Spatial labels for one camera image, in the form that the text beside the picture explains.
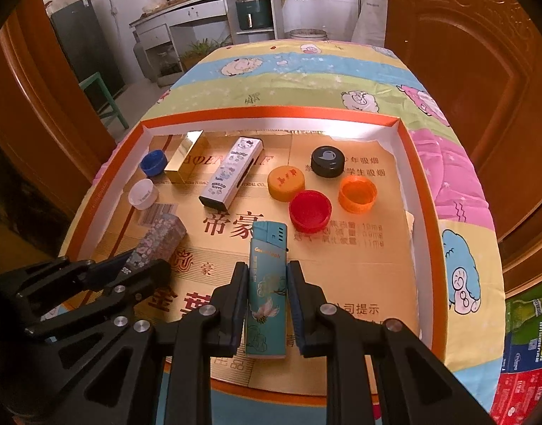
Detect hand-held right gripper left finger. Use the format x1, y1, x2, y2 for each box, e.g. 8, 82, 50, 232
60, 261, 249, 425

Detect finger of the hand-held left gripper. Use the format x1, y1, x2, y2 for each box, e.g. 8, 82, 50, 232
24, 259, 172, 342
0, 253, 138, 320

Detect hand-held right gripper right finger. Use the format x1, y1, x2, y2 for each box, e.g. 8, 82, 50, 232
286, 260, 497, 425

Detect teal lighter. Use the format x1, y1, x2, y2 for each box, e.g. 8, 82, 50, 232
244, 221, 289, 359

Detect shallow orange-rimmed cardboard box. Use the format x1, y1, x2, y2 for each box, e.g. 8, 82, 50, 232
60, 106, 449, 397

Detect white bottle cap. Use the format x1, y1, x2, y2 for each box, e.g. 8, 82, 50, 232
129, 179, 160, 210

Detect red bottle cap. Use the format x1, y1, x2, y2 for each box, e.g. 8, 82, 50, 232
289, 189, 333, 232

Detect blue bottle cap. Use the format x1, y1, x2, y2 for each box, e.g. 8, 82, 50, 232
140, 149, 169, 179

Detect gold lighter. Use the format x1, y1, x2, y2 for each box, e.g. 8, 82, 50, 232
163, 130, 209, 185

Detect yellow bottle cap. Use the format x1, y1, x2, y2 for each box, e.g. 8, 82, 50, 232
268, 165, 307, 202

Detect white cartoon cat lighter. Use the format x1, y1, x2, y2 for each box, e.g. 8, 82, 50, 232
199, 137, 263, 210

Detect orange bottle cap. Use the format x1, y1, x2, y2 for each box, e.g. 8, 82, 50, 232
338, 176, 378, 214

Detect black bottle cap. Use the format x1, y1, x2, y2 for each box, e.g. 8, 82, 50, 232
311, 146, 347, 177

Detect plain wooden door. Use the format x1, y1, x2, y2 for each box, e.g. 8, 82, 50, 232
0, 0, 116, 213

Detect green stool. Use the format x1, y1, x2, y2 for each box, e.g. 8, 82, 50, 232
80, 72, 129, 130

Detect grey gas cylinder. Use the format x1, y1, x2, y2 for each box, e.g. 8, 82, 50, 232
133, 38, 162, 83

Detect potted plants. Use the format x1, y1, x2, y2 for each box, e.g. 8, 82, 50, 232
180, 38, 231, 72

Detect cartoon sheep printed tablecloth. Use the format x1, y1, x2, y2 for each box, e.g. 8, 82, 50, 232
58, 38, 506, 425

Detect dark refrigerator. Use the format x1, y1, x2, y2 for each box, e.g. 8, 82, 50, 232
49, 0, 126, 100

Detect green blue beer carton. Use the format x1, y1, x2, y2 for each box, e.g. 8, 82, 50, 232
501, 285, 542, 375

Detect red carton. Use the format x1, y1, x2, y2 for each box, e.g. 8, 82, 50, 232
490, 363, 542, 419

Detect white kitchen counter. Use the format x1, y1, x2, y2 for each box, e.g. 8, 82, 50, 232
131, 0, 285, 87

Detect white bucket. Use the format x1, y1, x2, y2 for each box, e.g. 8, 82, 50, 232
289, 28, 329, 42

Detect carved wooden door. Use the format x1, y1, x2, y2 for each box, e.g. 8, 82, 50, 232
384, 0, 542, 284

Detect green air fryer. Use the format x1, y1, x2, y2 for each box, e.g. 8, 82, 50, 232
235, 0, 272, 32

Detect white hanging apron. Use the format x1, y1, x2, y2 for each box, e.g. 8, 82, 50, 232
351, 0, 389, 47

